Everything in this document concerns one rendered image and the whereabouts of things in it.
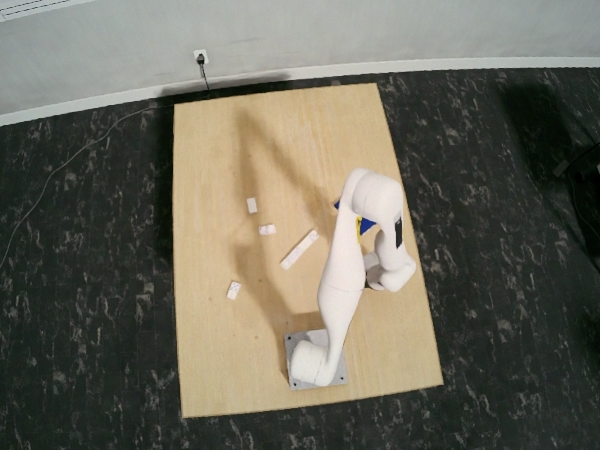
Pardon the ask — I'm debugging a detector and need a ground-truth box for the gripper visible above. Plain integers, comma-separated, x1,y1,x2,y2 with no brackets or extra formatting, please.
363,271,375,290

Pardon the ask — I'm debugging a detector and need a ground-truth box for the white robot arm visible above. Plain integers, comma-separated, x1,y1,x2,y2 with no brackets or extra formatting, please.
289,167,416,386

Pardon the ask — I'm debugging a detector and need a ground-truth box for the dark blue rectangular pad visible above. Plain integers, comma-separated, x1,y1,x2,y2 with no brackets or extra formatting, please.
334,200,377,236

